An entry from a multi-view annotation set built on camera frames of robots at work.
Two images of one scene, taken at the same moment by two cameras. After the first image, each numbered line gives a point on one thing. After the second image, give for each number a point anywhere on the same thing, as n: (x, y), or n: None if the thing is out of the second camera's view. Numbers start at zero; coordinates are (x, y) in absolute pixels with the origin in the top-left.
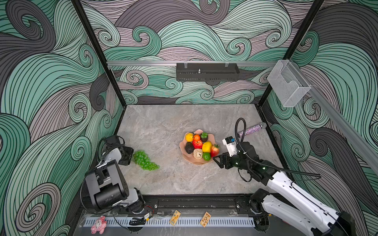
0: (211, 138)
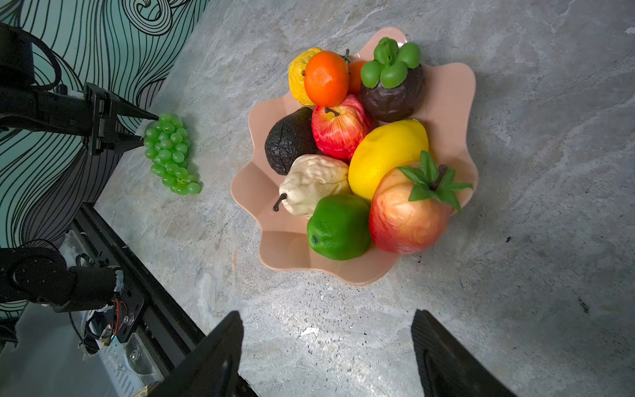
0: (284, 239)
